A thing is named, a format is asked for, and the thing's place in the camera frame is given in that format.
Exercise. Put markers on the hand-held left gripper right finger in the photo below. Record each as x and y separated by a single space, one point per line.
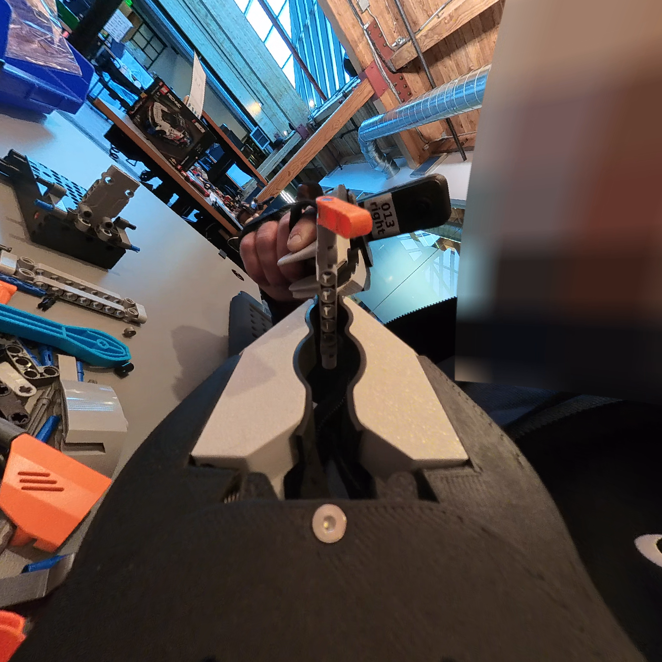
408 413

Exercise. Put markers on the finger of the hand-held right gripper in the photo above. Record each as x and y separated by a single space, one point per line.
357 271
341 194

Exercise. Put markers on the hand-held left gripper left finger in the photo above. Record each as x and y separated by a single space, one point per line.
248 413

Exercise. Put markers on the orange connector piece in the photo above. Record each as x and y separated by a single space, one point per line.
344 214

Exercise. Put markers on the grey perforated thin beam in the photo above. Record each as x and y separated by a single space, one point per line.
327 310

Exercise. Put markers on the person's right hand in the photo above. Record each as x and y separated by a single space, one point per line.
269 253

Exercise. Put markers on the grey curved panel piece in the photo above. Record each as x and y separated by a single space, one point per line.
93 413

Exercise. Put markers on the black car model box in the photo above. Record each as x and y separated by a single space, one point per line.
170 124

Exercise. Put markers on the light blue separator tool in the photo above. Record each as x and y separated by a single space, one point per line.
67 336

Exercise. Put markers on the orange panel piece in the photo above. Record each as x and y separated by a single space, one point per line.
46 496

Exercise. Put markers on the black pin connector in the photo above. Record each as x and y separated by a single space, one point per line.
46 302

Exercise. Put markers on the pile of building pieces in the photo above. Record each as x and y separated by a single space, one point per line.
23 362

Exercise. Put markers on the black and grey block model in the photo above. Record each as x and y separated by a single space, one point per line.
77 217

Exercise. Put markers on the orange short beam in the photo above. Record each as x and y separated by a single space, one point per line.
5 292

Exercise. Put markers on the blue storage bin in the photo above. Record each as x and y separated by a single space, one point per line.
41 88

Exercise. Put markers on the clear plastic bag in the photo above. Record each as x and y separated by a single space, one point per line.
36 31

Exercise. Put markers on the silver ventilation duct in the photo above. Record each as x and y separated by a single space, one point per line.
424 108

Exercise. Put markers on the light grey rectangular frame piece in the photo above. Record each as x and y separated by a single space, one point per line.
77 289

